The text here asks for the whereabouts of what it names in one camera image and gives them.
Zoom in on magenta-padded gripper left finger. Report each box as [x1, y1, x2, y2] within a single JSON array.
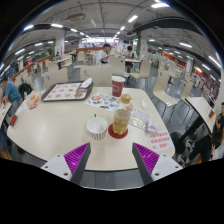
[[40, 142, 92, 185]]

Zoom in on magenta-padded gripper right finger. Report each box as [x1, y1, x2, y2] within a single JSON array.
[[131, 142, 183, 186]]

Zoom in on clear bottle with yellow drink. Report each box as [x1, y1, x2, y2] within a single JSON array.
[[112, 93, 133, 136]]

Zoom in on white sign with red text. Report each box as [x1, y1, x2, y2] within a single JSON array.
[[147, 131, 175, 154]]

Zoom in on purple tissue pack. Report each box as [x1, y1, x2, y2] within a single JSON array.
[[145, 120, 159, 135]]

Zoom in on white ribbed cup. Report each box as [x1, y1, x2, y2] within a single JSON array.
[[86, 114, 109, 141]]

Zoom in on clear plastic packet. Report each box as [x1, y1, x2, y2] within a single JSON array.
[[129, 109, 154, 131]]

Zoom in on colourful printed leaflet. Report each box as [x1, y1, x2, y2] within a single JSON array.
[[85, 92, 124, 113]]

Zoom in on brown food tray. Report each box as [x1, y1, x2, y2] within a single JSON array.
[[40, 80, 95, 102]]

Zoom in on beige neighbouring table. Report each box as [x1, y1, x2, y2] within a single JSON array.
[[184, 96, 216, 134], [0, 101, 12, 129]]

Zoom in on plastic bag with food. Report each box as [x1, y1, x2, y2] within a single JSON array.
[[24, 90, 44, 110]]

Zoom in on small red wallet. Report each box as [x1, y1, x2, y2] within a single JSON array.
[[8, 114, 18, 127]]

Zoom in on group of beige chairs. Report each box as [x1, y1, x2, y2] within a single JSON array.
[[13, 49, 201, 111]]

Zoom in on white napkin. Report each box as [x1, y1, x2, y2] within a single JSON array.
[[80, 77, 93, 89]]

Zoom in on red paper cup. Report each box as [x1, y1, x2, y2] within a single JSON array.
[[110, 75, 127, 98]]

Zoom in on black backpack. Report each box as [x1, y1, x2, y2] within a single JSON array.
[[18, 82, 34, 101]]

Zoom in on ceiling strip lights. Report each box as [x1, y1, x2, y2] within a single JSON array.
[[0, 2, 221, 71]]

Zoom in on ceiling air conditioner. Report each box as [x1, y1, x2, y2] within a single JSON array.
[[64, 13, 87, 24]]

